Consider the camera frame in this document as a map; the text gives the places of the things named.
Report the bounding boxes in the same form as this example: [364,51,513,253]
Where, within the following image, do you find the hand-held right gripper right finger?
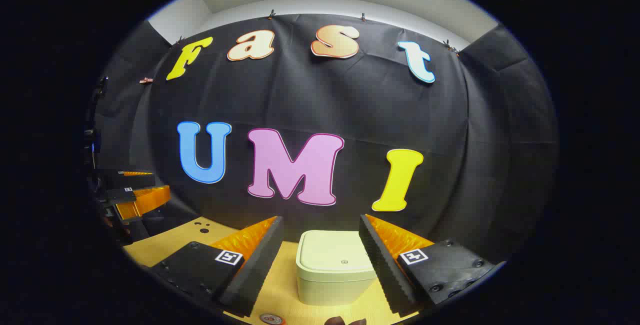
[359,214,506,316]

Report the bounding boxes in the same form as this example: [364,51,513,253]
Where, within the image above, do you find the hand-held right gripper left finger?
[149,216,285,318]

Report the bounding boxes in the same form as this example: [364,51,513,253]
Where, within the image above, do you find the pale green desktop garbage bin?
[295,230,381,307]

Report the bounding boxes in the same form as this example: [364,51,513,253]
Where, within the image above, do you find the wooden desktop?
[123,216,421,325]

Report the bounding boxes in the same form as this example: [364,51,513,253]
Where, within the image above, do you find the black backdrop cloth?
[92,13,558,266]

